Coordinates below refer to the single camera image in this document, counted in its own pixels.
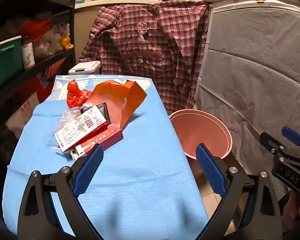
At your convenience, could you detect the white sack red print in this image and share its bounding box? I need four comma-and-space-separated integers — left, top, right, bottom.
5, 92, 41, 138

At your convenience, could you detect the green storage box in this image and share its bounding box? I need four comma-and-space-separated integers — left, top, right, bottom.
0, 36, 24, 93

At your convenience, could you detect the white printed carton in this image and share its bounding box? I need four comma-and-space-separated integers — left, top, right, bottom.
54, 105, 109, 153

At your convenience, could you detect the red cardboard box blue label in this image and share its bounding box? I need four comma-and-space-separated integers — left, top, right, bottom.
18, 57, 68, 105

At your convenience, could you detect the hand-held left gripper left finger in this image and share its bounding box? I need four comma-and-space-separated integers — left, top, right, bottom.
17, 144, 105, 240

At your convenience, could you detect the black foil packet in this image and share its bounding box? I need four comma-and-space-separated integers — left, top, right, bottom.
80, 103, 113, 125

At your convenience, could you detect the red crumpled plastic bag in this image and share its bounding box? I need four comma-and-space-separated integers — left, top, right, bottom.
66, 79, 92, 108

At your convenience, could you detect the red and white box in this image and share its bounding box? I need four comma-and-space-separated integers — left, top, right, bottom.
74, 126, 124, 160

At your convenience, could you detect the black shelf rack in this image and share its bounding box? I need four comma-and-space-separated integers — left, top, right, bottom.
0, 0, 79, 155

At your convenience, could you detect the red bag on shelf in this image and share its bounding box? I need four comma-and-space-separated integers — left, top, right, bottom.
20, 20, 53, 42

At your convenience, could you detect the red plaid shirt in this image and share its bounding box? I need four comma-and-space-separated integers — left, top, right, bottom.
79, 0, 210, 117

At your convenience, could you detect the pink plastic bucket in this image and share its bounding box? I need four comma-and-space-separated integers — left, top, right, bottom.
168, 109, 233, 183

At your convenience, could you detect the person's right hand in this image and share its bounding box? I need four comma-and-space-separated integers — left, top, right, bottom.
278, 190, 300, 233

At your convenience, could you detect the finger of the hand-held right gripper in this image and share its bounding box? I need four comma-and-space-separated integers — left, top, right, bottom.
260, 132, 287, 157
282, 126, 300, 150

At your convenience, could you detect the clear plastic wrap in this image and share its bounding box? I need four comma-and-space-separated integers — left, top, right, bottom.
59, 107, 87, 123

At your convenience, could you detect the labelled glass jar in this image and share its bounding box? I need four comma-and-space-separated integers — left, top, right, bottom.
21, 36, 36, 70

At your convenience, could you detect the grey cover cloth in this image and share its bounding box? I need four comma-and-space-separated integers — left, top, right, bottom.
195, 5, 300, 200

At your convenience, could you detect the white pedal bin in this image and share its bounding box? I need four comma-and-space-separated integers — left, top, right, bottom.
68, 60, 102, 75

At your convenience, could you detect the blue printed tablecloth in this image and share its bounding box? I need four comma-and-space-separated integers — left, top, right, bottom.
3, 75, 210, 240

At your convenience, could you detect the yellow crinkled bag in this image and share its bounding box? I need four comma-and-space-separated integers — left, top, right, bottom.
61, 35, 74, 50

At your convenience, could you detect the orange paper bag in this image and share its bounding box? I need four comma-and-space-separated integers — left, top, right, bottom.
86, 79, 147, 129

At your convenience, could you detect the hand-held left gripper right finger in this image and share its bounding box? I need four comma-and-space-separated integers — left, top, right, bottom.
195, 143, 282, 240

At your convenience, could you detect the clear plastic bag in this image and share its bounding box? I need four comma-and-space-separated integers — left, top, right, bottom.
33, 22, 70, 58

